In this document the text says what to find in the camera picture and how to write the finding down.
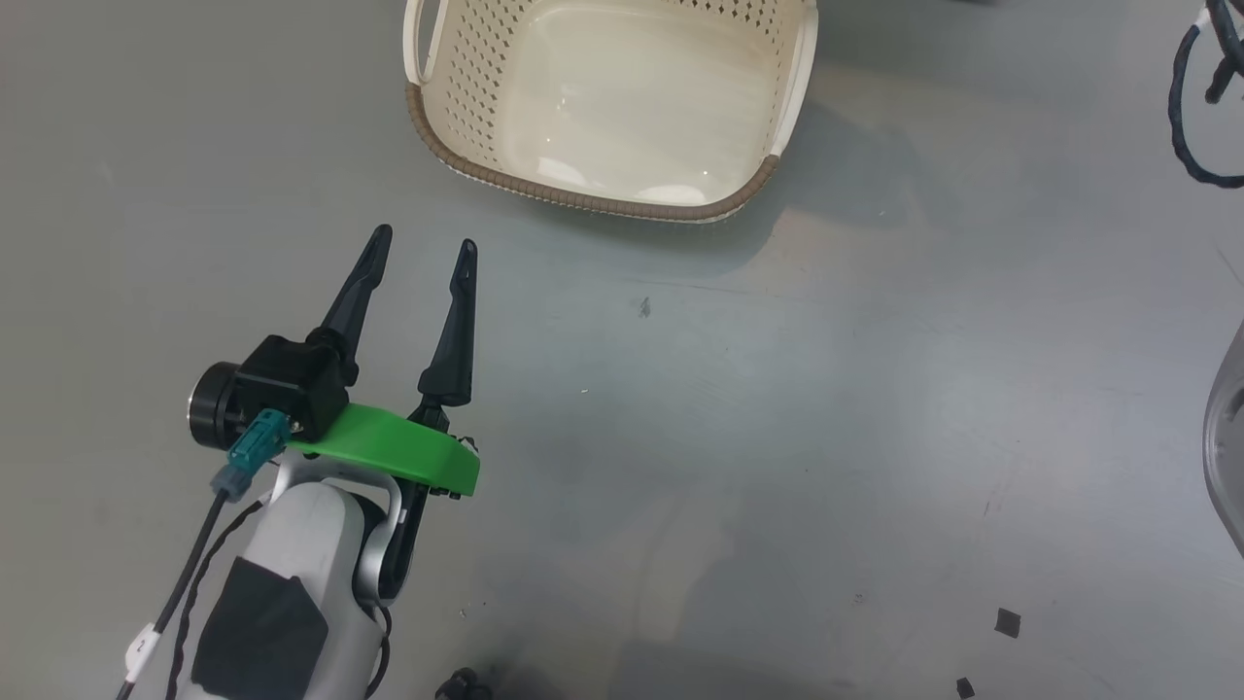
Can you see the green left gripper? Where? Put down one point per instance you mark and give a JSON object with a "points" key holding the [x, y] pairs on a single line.
{"points": [[389, 442]]}

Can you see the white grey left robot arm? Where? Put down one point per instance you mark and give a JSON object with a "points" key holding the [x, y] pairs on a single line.
{"points": [[311, 544]]}

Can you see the cream perforated laundry basket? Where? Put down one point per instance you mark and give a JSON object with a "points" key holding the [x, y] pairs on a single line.
{"points": [[622, 107]]}

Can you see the grey rounded machine part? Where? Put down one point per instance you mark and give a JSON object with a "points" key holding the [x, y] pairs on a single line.
{"points": [[1226, 447]]}

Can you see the small black object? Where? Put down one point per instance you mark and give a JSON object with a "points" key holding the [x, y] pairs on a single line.
{"points": [[465, 686]]}

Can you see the black tape scrap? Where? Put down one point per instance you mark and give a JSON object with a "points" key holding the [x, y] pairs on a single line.
{"points": [[964, 688], [1008, 622]]}

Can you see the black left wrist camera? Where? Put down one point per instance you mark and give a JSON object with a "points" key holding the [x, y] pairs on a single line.
{"points": [[287, 384]]}

